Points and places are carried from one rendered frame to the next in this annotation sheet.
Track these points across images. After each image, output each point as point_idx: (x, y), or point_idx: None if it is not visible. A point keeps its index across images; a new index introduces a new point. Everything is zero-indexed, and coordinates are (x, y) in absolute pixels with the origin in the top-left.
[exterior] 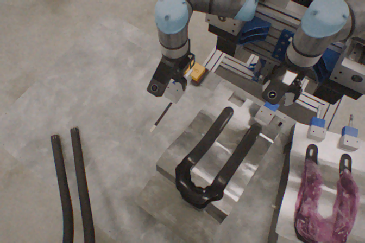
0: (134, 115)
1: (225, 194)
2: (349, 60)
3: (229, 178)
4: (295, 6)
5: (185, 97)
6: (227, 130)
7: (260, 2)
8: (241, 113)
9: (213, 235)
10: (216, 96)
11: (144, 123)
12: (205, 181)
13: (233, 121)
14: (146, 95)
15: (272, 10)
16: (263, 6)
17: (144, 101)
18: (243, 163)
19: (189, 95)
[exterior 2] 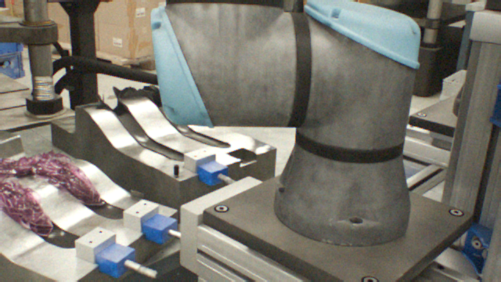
0: (258, 131)
1: (99, 106)
2: (255, 185)
3: (119, 119)
4: (437, 200)
5: (276, 162)
6: (192, 142)
7: (442, 171)
8: (214, 152)
9: (63, 128)
10: (253, 142)
11: (244, 135)
12: (126, 100)
13: (204, 147)
14: (287, 140)
15: (421, 177)
16: (430, 171)
17: (278, 139)
18: (135, 144)
19: (279, 165)
